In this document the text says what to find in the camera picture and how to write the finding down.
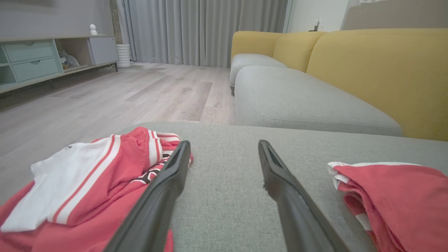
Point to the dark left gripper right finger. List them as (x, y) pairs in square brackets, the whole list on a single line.
[(294, 206)]

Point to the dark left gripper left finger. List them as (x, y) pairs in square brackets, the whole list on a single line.
[(157, 199)]

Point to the red Bulls 23 jersey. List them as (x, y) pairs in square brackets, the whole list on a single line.
[(115, 182)]

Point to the red garment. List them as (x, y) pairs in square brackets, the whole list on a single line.
[(402, 199)]

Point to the large grey sofa ottoman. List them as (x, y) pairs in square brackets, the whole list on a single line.
[(227, 175)]

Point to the grey sofa seat cushion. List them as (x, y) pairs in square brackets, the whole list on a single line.
[(297, 101), (252, 61)]

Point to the white ribbed planter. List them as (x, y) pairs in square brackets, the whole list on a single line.
[(123, 56)]

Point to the yellow sofa back cushion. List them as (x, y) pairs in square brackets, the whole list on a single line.
[(297, 49), (385, 73), (253, 42)]

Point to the plastic bag in cabinet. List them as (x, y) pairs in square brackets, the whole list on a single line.
[(68, 60)]

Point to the grey curtain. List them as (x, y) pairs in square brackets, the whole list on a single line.
[(210, 31)]

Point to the small white figurine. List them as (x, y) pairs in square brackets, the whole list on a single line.
[(93, 29)]

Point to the brown tree trunk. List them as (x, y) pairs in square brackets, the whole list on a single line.
[(115, 21)]

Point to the pale green TV cabinet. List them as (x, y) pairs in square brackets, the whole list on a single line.
[(31, 59)]

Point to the beige upholstered panel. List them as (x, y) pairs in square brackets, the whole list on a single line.
[(395, 15)]

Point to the small dark wall device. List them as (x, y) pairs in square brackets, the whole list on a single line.
[(317, 26)]

